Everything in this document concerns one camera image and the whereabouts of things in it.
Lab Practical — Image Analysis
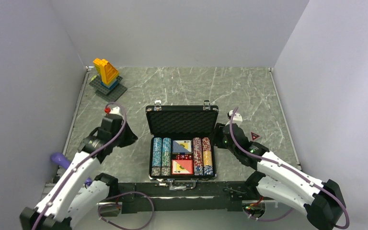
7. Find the blue playing card deck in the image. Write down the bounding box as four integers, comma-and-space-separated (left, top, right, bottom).
172, 140, 193, 154

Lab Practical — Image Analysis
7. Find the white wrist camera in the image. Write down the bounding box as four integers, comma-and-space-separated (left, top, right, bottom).
104, 106, 123, 117
226, 110, 243, 127

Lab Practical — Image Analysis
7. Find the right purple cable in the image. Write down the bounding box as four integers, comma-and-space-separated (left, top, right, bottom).
229, 107, 350, 230

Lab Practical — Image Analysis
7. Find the purple loop cable front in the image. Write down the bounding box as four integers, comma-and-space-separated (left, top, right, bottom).
97, 191, 155, 230

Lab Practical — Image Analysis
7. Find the red playing card deck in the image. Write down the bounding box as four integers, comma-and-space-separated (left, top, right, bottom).
171, 160, 194, 175

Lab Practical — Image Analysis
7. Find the purple cylinder object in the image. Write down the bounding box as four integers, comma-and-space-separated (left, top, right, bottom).
50, 152, 71, 169

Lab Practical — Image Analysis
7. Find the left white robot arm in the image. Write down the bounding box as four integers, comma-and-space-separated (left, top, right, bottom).
20, 112, 138, 230

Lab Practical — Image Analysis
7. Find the blue chip row far left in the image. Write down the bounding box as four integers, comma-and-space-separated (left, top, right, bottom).
151, 138, 162, 176

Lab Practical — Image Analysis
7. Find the red die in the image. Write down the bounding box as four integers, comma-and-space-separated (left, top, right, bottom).
175, 155, 186, 160
184, 154, 193, 160

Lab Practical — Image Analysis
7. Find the grey toy brick baseplate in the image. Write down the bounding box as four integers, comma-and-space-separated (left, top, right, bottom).
89, 75, 127, 102

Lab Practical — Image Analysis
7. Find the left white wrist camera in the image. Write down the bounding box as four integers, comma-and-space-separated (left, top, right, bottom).
104, 106, 123, 117

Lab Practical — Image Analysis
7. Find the black front mounting rail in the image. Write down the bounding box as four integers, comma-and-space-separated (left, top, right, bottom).
119, 181, 260, 211

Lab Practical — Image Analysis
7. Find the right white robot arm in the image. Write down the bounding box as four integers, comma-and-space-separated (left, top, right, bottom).
210, 123, 349, 230

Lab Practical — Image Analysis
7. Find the red yellow chip row right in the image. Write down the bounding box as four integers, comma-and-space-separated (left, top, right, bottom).
202, 138, 213, 175

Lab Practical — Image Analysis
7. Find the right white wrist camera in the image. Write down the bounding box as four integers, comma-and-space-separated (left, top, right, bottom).
226, 110, 243, 127

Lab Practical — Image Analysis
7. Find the yellow toy brick tower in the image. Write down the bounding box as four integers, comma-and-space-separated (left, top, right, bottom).
93, 58, 119, 90

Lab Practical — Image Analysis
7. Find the black poker chip case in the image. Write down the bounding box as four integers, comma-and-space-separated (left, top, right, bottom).
145, 100, 219, 182

